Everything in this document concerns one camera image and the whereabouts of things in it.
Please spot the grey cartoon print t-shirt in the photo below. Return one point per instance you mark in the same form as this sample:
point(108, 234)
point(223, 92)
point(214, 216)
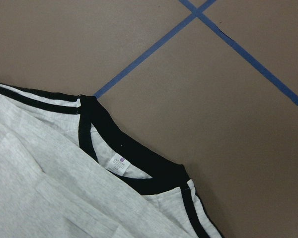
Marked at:
point(67, 170)

